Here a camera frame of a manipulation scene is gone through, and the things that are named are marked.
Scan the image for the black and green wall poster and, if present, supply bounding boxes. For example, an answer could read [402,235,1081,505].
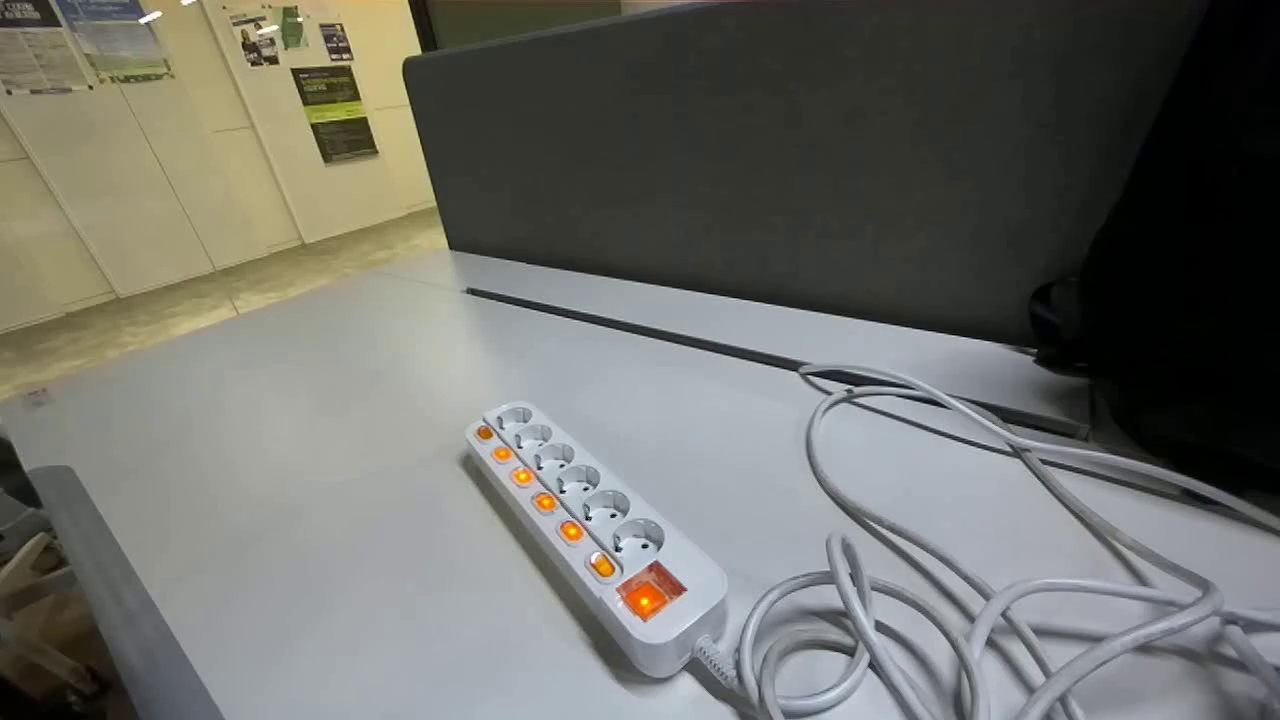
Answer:
[293,64,378,163]

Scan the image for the white wall poster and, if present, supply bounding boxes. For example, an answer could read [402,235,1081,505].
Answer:
[0,0,174,96]

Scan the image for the grey desk partition panel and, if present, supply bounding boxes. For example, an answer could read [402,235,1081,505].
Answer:
[405,0,1207,343]

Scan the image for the white power strip cable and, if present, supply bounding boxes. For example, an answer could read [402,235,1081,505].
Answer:
[691,361,1280,720]

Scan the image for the white six-socket power strip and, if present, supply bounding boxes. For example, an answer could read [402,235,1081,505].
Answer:
[465,400,729,680]

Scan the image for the small wall photo poster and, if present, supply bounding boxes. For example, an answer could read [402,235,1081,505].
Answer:
[233,15,280,68]

